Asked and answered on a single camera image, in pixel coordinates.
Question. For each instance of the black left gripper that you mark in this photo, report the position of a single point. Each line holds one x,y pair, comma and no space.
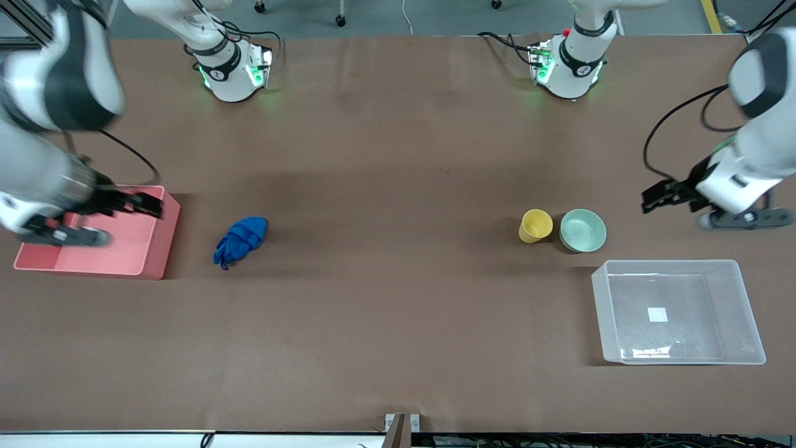
685,189

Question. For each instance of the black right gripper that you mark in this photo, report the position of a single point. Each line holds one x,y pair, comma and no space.
104,200

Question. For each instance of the mint green bowl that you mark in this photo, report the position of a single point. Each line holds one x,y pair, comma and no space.
583,230

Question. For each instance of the blue glove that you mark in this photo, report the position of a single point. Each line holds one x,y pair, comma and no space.
241,239

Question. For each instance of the yellow plastic cup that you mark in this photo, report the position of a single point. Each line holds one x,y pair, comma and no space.
535,225

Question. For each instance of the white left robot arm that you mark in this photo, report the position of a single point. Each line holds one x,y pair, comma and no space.
746,174

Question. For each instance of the clear plastic storage box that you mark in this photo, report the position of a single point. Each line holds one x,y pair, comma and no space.
740,311

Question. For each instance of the pink plastic bin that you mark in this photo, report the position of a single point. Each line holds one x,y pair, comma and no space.
124,249

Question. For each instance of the white square label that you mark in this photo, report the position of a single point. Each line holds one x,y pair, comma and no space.
658,315

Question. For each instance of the aluminium frame post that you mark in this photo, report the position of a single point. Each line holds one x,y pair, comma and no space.
25,28

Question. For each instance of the white table edge rail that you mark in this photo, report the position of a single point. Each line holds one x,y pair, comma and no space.
124,440

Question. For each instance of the metal table edge bracket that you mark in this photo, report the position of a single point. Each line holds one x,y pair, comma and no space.
402,429

